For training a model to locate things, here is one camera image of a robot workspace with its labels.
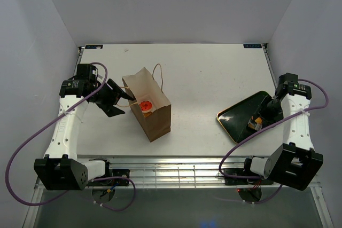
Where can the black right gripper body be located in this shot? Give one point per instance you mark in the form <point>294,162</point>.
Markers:
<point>274,111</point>

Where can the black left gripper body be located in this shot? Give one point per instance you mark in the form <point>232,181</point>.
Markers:
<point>106,95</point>

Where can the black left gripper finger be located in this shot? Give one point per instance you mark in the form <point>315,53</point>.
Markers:
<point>117,92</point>
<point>110,111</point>

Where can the round fake bun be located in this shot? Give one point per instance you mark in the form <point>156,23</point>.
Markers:
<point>258,120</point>

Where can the red fake donut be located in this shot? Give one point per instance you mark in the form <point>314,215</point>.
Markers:
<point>146,106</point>

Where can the brown paper bag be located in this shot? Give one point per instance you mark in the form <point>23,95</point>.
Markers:
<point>143,86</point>

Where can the metal tongs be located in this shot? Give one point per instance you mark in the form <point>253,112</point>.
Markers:
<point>252,125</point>

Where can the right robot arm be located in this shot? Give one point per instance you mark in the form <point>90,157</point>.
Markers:
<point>295,162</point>

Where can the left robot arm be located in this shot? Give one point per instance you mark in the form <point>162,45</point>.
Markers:
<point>60,169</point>

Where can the green serving tray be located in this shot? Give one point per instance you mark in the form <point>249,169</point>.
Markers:
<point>235,119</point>

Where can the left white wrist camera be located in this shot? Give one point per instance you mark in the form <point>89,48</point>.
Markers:
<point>96,76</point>

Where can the aluminium front rail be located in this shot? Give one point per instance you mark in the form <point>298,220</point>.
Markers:
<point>172,172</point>

